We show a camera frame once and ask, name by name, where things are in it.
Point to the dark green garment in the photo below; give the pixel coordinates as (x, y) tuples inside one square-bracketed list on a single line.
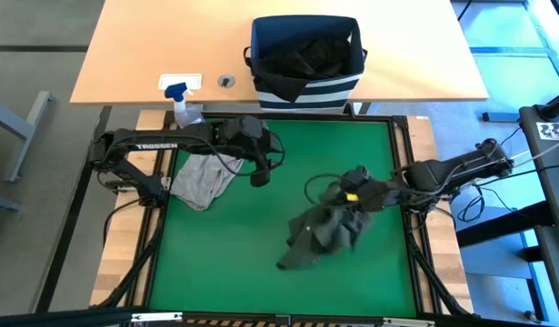
[(324, 231)]

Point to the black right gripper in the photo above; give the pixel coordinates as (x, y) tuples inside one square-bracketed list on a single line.
[(379, 195)]

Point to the navy white striped laundry bin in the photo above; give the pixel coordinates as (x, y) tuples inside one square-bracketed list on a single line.
[(306, 95)]

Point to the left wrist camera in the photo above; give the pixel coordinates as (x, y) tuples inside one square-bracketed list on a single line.
[(261, 175)]

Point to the white printed paper tag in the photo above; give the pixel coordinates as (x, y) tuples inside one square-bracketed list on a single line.
[(552, 131)]

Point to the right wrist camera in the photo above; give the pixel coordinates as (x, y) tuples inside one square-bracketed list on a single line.
[(354, 179)]

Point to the black pole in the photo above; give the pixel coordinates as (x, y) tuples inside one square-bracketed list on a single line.
[(554, 107)]

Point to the grey metal desk frame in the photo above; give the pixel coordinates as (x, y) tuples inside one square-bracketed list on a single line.
[(26, 131)]

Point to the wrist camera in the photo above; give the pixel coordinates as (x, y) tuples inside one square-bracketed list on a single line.
[(261, 175), (354, 179)]

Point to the round desk grommet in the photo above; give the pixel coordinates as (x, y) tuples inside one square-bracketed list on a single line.
[(226, 81)]

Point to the grey knit shirt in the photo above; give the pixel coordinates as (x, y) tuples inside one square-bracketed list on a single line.
[(202, 181)]

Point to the light wooden desk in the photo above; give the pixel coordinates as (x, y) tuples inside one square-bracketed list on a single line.
[(147, 45)]

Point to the black table frame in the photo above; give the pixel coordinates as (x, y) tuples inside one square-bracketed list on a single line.
[(306, 116)]

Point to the grey equipment cart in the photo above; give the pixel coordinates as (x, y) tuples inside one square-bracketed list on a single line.
[(552, 172)]

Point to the white label card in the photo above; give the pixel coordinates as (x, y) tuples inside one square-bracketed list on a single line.
[(195, 78)]

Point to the clear spray bottle blue trigger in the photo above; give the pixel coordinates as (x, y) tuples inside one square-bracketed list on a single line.
[(183, 113)]

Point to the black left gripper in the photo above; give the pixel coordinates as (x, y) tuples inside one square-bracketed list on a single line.
[(242, 138)]

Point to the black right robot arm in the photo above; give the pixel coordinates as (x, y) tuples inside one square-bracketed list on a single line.
[(461, 170)]

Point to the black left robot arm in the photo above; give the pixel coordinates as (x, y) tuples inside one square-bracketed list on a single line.
[(138, 146)]

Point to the charcoal garment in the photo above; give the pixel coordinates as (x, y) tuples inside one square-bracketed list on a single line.
[(315, 56)]

